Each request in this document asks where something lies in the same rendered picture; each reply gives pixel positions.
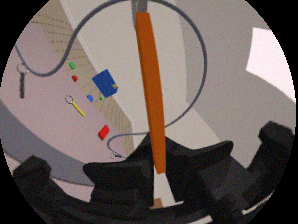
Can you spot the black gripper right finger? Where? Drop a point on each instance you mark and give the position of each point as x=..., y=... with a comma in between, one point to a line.
x=180, y=162

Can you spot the red rectangular block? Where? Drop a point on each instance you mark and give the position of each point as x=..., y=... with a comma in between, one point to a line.
x=103, y=132

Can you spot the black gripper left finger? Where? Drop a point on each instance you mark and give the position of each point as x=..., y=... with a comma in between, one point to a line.
x=138, y=170

